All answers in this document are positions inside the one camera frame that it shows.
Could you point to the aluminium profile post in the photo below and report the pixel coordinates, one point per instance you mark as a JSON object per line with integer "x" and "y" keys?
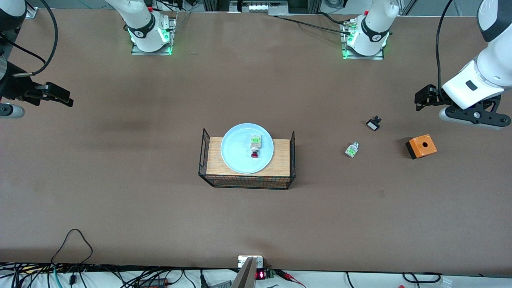
{"x": 32, "y": 12}

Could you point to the black square push button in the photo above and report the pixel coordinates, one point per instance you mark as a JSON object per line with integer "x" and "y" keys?
{"x": 373, "y": 124}

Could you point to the aluminium frame structure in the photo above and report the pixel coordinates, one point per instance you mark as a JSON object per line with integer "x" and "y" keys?
{"x": 212, "y": 4}

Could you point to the black power adapter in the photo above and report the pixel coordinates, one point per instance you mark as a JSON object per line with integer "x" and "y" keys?
{"x": 154, "y": 283}

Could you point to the orange button enclosure box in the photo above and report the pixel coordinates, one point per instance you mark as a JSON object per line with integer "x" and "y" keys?
{"x": 423, "y": 147}

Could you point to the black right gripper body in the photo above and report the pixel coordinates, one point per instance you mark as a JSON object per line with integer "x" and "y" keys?
{"x": 16, "y": 87}

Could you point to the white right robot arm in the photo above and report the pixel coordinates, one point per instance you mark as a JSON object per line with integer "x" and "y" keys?
{"x": 140, "y": 24}

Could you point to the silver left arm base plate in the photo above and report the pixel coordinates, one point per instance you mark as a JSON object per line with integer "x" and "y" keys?
{"x": 380, "y": 56}

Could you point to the red push button switch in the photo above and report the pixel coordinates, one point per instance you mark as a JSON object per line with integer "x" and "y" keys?
{"x": 256, "y": 142}

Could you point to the red digit display module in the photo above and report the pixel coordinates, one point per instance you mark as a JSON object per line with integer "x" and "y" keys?
{"x": 262, "y": 274}

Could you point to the grey metal camera bar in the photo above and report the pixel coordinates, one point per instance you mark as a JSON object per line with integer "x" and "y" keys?
{"x": 246, "y": 276}

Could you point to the light blue round plate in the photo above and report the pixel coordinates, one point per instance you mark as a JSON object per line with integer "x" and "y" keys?
{"x": 236, "y": 156}

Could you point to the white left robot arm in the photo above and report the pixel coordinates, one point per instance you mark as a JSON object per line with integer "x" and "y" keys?
{"x": 492, "y": 64}

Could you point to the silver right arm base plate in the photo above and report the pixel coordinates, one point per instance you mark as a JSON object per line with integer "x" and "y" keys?
{"x": 138, "y": 52}

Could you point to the green white contact block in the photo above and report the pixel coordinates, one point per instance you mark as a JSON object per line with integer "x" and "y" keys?
{"x": 352, "y": 150}

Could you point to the silver metal bracket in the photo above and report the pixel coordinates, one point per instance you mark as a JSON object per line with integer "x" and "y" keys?
{"x": 244, "y": 260}

